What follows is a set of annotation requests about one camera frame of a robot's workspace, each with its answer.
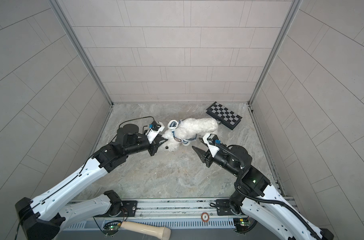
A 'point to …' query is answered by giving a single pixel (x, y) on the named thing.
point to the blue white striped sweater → (173, 124)
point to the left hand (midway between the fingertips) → (170, 138)
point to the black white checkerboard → (224, 116)
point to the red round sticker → (205, 216)
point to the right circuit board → (241, 224)
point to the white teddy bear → (187, 130)
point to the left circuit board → (111, 227)
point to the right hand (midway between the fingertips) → (195, 145)
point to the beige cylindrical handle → (161, 232)
